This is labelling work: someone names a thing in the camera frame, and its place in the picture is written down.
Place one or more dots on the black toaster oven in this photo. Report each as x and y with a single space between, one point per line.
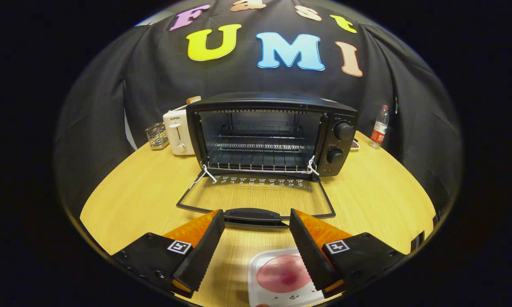
260 100

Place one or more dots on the small dish with green food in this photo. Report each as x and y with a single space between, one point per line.
355 146

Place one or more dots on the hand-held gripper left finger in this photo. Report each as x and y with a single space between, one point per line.
205 251

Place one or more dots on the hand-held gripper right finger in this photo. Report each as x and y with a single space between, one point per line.
309 251

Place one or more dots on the white pop-up toaster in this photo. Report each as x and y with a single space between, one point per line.
177 136

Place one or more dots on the white rectangular plate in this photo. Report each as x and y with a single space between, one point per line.
258 298

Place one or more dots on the pink meat slice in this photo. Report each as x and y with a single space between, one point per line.
281 273

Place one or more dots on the clear plastic water bottle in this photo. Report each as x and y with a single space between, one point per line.
380 128

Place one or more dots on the toasted bread slice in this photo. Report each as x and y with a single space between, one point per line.
193 100

